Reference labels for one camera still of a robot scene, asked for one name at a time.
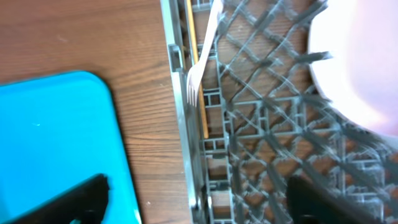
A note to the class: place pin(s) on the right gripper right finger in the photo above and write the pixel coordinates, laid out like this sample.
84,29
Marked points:
307,203

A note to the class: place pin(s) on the wooden chopstick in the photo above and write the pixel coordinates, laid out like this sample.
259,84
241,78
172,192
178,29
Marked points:
195,58

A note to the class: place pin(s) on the grey dishwasher rack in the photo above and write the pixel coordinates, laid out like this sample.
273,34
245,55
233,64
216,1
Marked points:
260,119

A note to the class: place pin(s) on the white plastic fork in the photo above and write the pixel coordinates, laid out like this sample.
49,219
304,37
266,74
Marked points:
202,59

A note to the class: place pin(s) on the pink plate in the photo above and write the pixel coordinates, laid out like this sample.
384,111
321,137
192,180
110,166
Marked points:
360,77

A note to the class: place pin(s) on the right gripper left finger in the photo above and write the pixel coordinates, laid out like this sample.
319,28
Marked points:
84,203

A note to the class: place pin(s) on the teal serving tray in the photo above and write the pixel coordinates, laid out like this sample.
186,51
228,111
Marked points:
56,132

